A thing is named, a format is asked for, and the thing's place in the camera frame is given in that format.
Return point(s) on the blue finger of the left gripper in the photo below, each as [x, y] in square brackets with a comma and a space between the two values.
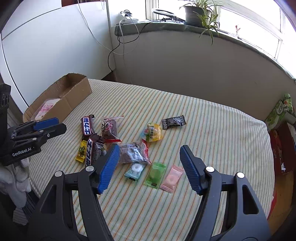
[52, 132]
[41, 125]

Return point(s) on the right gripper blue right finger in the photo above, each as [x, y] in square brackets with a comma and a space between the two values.
[244, 218]

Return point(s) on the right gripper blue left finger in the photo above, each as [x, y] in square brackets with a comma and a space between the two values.
[53, 217]

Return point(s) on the yellow candy packet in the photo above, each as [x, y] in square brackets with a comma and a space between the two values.
[81, 155]

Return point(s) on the brown Snickers bar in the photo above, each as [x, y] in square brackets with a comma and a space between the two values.
[95, 148]
[87, 126]

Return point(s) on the clear bag dark dried fruit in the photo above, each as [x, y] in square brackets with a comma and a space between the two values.
[109, 128]

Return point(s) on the pink candy packet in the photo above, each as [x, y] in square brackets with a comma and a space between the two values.
[172, 178]

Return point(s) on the green candy packet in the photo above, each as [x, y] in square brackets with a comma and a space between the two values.
[155, 175]

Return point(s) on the clear bag red edge snacks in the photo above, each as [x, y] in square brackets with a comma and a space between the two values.
[134, 152]

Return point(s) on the teal candy packet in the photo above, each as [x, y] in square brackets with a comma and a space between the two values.
[135, 171]

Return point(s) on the black candy packet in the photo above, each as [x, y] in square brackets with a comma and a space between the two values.
[173, 122]

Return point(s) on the yellow jelly cup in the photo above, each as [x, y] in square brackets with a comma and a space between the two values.
[152, 132]

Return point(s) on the white cloth glove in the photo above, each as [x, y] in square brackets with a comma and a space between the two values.
[15, 182]

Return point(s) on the brown cardboard box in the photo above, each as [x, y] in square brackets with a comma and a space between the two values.
[68, 92]

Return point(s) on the red box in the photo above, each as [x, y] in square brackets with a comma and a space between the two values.
[283, 147]

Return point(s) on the striped table cloth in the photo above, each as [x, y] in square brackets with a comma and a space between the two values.
[223, 137]

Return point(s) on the green tissue box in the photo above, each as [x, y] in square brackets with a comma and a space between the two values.
[283, 112]

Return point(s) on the white power strip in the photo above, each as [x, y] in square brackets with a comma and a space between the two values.
[127, 17]

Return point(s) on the black device on windowsill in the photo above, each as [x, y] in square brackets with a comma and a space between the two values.
[168, 16]

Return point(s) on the potted spider plant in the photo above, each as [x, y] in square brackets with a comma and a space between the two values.
[203, 14]

